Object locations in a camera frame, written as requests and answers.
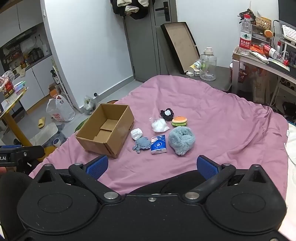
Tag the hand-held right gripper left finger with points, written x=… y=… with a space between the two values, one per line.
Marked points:
x=98 y=165

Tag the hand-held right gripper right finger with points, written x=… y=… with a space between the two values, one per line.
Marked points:
x=206 y=165

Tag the brown cardboard box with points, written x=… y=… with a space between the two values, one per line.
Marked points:
x=119 y=140

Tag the fluffy blue plush hat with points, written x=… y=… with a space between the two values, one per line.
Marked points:
x=182 y=141

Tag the blue crochet toy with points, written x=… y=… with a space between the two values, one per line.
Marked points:
x=142 y=144

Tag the hamburger plush toy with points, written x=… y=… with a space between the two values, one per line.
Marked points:
x=180 y=121

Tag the blue white tissue packet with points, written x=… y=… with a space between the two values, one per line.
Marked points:
x=158 y=145

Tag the clear bag of white cotton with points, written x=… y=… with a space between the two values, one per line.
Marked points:
x=159 y=126

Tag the yellow table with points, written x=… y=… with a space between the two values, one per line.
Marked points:
x=13 y=126

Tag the tape roll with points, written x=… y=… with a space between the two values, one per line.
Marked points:
x=56 y=142

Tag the yellow slipper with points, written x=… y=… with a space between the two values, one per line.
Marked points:
x=41 y=122

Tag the green leaf rug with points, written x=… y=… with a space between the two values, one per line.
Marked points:
x=81 y=125

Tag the white crumpled tissue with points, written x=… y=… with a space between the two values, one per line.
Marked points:
x=136 y=134

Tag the pink blanket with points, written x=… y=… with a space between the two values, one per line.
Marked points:
x=226 y=120

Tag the white plastic shopping bag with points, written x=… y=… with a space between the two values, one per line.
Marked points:
x=60 y=110

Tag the clear trash bag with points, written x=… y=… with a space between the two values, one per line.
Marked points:
x=89 y=105

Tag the black plush toy white patch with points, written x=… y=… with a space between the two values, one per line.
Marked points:
x=167 y=114

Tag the box of coloured pens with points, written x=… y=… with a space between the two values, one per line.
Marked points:
x=20 y=87

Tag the orange cardboard box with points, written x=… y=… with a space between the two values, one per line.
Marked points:
x=54 y=91

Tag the snack bag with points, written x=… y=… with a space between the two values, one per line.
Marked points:
x=7 y=84

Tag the black spray bottle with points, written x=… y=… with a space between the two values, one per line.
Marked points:
x=56 y=78

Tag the white pillow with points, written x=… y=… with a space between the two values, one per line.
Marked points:
x=291 y=143

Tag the white charger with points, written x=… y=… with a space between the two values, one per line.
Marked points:
x=190 y=74

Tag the small white adapter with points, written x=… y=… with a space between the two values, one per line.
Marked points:
x=197 y=73

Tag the white desk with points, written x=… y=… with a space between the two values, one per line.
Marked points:
x=235 y=71

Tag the large clear water jug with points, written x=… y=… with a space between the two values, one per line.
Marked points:
x=208 y=66

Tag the white canister green label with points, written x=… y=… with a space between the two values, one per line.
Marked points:
x=194 y=66

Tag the shelf niche with kitchen items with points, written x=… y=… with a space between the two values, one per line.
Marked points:
x=25 y=53

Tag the black framed brown board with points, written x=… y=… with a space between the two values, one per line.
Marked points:
x=181 y=45

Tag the grey door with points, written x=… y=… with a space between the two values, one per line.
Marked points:
x=143 y=46

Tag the red white bottle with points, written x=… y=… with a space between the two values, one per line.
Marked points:
x=269 y=50

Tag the plastic water bottle red cap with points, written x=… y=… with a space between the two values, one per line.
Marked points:
x=245 y=34

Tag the orange round toy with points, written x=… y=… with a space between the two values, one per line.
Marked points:
x=268 y=33

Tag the woven basket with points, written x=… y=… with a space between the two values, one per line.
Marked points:
x=263 y=22

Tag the white keyboard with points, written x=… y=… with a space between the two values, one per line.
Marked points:
x=289 y=32

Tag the hanging clothes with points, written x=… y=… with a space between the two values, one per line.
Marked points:
x=131 y=8

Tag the black monitor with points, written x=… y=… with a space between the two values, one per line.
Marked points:
x=288 y=10

